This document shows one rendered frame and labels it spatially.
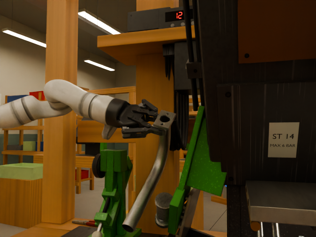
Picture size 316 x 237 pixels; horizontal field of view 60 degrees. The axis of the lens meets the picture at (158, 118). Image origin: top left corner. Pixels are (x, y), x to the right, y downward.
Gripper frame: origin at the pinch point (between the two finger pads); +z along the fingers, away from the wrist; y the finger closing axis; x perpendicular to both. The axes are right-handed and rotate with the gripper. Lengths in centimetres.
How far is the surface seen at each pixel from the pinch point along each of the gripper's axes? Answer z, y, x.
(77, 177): -266, 183, 434
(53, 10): -62, 40, -5
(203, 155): 13.2, -10.8, -6.8
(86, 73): -601, 682, 585
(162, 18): -12.9, 33.5, -11.5
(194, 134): 10.6, -9.1, -10.2
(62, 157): -41, 0, 33
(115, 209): -8.8, -14.6, 24.4
